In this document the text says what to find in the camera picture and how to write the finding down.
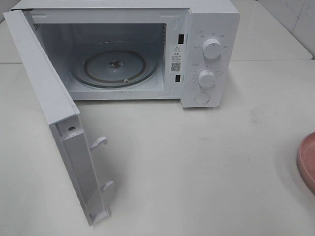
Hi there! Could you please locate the white microwave oven body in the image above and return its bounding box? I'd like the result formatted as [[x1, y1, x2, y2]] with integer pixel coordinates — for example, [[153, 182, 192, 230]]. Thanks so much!
[[10, 0, 240, 108]]

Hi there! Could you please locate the pink round plate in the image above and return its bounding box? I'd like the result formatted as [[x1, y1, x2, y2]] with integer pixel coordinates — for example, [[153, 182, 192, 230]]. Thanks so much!
[[297, 132, 315, 195]]

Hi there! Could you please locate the glass microwave turntable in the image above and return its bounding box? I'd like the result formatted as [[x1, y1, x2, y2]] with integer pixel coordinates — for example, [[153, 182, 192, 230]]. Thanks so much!
[[71, 41, 162, 89]]

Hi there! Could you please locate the white microwave door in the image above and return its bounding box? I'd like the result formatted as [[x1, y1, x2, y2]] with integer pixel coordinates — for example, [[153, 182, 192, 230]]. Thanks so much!
[[4, 10, 114, 225]]

